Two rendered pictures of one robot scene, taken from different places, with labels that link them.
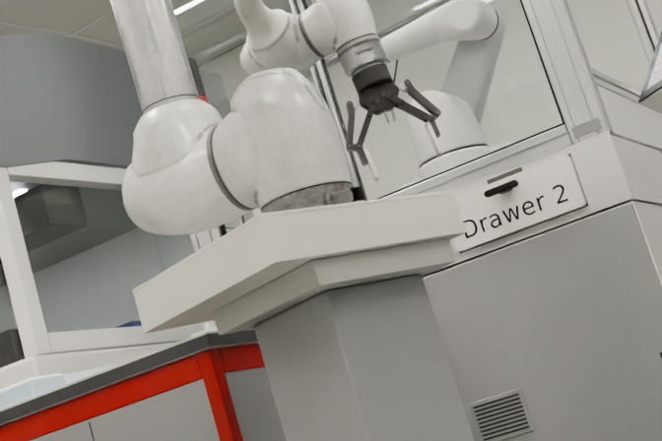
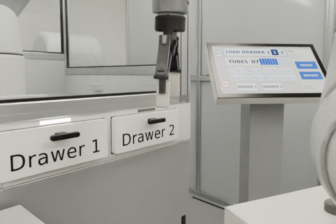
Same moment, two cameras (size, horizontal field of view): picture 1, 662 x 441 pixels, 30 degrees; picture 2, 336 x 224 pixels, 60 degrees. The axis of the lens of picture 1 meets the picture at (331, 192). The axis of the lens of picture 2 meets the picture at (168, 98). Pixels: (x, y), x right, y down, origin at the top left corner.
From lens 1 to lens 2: 2.32 m
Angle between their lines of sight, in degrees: 75
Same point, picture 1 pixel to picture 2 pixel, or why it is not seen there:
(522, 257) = (142, 161)
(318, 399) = not seen: outside the picture
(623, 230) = (183, 154)
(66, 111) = not seen: outside the picture
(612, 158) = (188, 117)
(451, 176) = (120, 100)
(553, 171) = (171, 116)
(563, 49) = (185, 53)
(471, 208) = (130, 126)
